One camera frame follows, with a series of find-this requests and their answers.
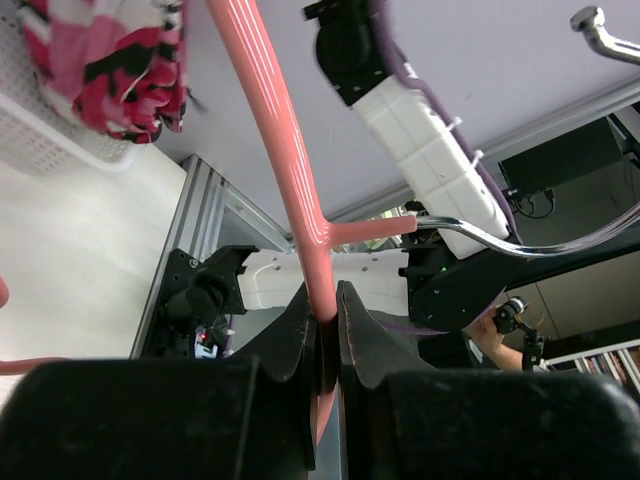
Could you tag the person hand in background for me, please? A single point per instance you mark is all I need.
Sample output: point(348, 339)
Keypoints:
point(485, 335)

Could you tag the white plastic basket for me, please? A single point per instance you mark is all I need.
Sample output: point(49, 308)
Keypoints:
point(34, 137)

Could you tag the pink camouflage trousers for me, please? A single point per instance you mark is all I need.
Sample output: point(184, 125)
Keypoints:
point(118, 68)

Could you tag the pink plastic hanger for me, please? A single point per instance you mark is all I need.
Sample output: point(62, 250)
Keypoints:
point(250, 49)

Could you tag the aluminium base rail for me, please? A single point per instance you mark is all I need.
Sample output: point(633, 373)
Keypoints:
point(210, 213)

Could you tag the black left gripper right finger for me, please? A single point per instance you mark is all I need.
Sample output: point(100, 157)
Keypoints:
point(403, 419)

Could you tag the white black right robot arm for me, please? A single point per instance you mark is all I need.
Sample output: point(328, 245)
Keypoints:
point(442, 270)

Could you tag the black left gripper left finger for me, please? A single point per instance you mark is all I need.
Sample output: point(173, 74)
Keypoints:
point(249, 416)

